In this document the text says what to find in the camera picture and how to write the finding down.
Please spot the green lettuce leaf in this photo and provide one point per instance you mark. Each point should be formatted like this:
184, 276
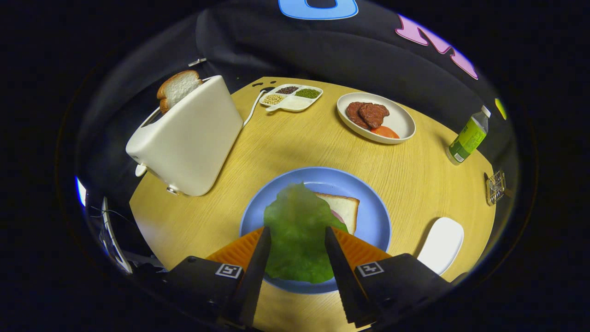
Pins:
297, 230

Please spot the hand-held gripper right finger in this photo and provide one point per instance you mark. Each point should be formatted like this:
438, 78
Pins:
345, 286

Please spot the silver backdrop clip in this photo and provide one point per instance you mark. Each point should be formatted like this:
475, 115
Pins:
197, 62

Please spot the beige round plate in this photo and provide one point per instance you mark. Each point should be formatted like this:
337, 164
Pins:
401, 120

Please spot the toasted bread slice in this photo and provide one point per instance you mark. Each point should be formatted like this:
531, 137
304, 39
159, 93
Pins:
177, 87

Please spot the red tomato slice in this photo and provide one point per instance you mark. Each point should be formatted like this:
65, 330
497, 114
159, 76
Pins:
385, 133

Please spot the pink ham slice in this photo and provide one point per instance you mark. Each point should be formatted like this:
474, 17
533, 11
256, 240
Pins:
338, 216

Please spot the brown meat patty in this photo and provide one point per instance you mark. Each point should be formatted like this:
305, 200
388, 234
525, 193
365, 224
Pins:
352, 115
374, 115

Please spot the lit computer monitor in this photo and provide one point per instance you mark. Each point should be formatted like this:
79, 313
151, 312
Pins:
81, 191

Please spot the white divided snack tray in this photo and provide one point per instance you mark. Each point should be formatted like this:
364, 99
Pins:
295, 103

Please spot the white square plate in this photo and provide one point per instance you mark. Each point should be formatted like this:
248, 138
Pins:
442, 244

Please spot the blue round plate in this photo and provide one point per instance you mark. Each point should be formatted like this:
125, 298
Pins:
373, 216

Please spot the white toaster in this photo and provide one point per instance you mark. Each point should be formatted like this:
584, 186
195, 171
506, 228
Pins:
193, 138

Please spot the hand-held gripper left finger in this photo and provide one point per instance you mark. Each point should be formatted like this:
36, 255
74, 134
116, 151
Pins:
253, 290

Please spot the white flat device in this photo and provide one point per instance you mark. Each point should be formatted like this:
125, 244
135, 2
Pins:
113, 240

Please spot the white bread slice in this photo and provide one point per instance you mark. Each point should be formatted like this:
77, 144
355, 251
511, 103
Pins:
348, 207

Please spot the black backdrop cloth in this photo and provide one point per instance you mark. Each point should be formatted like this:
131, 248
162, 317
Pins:
276, 50

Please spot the green label drink bottle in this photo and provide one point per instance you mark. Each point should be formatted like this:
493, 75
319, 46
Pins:
465, 138

